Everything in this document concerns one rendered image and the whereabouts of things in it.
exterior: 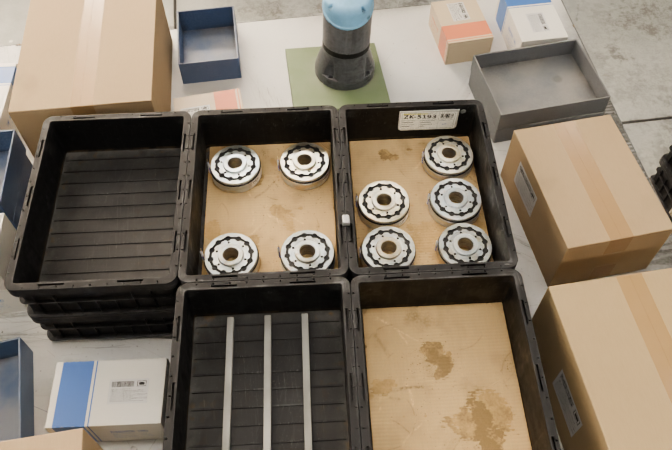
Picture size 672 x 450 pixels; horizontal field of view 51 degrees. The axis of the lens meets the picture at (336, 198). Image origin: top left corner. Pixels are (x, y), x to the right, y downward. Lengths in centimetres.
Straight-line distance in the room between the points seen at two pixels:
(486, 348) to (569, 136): 52
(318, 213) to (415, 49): 67
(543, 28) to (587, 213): 61
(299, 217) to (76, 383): 51
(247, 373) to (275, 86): 82
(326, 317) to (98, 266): 45
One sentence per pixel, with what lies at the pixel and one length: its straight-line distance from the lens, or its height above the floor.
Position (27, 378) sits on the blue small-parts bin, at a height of 73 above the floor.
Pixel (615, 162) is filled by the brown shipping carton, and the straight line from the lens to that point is 158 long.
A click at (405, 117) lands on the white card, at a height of 90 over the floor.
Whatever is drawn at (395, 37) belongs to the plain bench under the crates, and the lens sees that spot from 197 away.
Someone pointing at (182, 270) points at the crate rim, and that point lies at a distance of 128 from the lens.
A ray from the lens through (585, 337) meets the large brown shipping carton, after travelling 130.
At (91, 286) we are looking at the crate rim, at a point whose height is 93.
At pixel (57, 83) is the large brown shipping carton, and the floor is 90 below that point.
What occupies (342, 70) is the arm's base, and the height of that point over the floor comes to 79.
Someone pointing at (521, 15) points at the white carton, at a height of 79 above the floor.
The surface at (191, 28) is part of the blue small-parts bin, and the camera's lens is 201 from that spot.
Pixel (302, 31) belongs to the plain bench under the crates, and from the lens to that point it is 198.
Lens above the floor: 202
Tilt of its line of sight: 55 degrees down
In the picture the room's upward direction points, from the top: straight up
